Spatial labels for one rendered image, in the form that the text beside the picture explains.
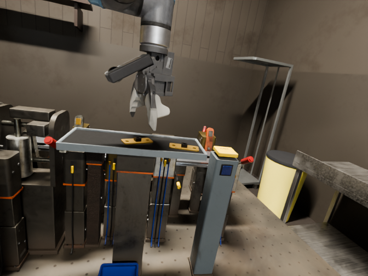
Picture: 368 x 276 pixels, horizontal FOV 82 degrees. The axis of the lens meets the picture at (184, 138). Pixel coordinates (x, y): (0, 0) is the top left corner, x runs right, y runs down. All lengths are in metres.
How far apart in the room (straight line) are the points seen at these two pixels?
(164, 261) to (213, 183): 0.38
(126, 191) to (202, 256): 0.35
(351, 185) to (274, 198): 0.96
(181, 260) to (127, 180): 0.42
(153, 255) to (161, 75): 0.65
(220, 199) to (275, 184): 1.73
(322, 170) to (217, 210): 1.19
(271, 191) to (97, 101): 2.50
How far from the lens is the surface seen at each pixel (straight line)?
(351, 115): 2.65
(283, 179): 2.35
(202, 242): 0.77
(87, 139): 0.60
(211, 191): 0.66
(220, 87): 3.61
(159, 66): 0.58
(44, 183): 0.82
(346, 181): 1.69
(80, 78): 3.23
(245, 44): 3.82
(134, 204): 0.65
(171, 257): 0.91
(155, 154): 0.54
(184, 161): 0.91
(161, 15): 0.56
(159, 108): 0.54
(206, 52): 3.50
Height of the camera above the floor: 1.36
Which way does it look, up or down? 17 degrees down
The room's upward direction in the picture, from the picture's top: 9 degrees clockwise
